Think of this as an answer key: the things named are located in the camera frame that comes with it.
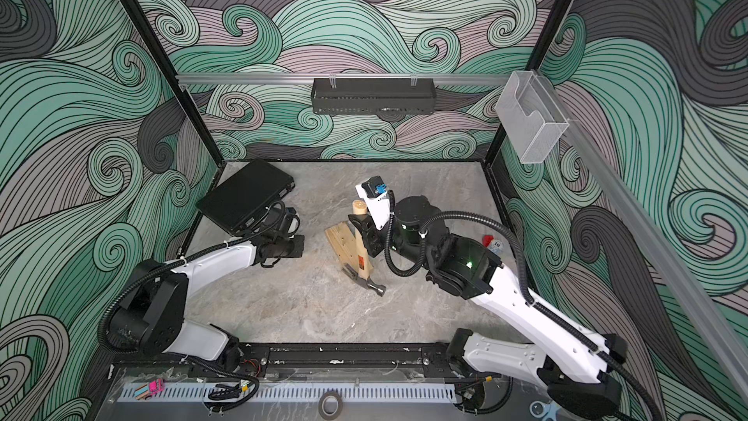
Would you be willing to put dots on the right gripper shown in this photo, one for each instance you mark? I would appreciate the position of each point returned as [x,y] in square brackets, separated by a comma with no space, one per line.
[371,232]

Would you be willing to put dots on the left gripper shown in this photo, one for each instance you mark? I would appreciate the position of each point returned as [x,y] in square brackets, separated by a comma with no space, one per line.
[297,250]

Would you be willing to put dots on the wooden board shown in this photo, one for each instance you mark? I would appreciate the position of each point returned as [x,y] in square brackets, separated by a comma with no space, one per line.
[347,245]

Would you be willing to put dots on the wooden handle claw hammer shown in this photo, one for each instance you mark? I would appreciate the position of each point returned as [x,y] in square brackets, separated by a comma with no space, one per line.
[359,207]

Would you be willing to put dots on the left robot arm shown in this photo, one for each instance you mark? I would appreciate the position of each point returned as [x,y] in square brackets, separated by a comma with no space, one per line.
[147,317]

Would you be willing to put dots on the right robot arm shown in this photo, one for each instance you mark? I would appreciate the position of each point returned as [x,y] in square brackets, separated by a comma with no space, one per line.
[481,261]

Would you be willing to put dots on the black case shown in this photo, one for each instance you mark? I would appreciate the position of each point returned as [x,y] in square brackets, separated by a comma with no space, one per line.
[240,201]

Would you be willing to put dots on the tape roll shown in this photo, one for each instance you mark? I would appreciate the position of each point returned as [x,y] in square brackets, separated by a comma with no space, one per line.
[330,406]

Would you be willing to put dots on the blue scissors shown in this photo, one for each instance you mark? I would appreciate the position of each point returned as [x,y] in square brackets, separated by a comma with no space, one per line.
[544,411]

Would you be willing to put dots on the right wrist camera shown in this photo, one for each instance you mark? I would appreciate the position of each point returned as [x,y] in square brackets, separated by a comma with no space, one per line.
[377,197]

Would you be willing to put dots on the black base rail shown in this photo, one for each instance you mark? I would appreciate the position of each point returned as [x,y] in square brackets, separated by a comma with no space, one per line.
[276,362]

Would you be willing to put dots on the white slotted cable duct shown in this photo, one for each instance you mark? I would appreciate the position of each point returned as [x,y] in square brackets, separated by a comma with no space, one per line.
[300,393]

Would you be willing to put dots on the aluminium wall rail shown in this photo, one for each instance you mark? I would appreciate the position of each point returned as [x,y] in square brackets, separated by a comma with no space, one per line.
[268,78]

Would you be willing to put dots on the clear plastic wall bin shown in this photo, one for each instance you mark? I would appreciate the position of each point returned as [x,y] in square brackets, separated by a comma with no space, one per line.
[530,112]

